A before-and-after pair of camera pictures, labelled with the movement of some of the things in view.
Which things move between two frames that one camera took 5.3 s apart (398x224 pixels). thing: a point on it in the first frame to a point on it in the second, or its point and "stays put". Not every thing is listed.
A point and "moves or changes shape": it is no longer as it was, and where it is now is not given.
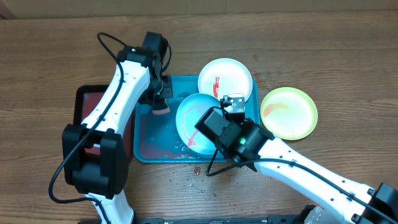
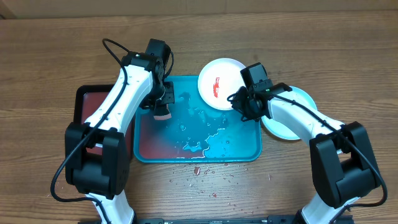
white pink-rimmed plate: (222, 76) stays put
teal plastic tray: (156, 137) stays put
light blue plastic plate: (189, 112) to (298, 94)
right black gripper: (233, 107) to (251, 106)
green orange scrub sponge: (160, 108) moves or changes shape
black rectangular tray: (85, 98) stays put
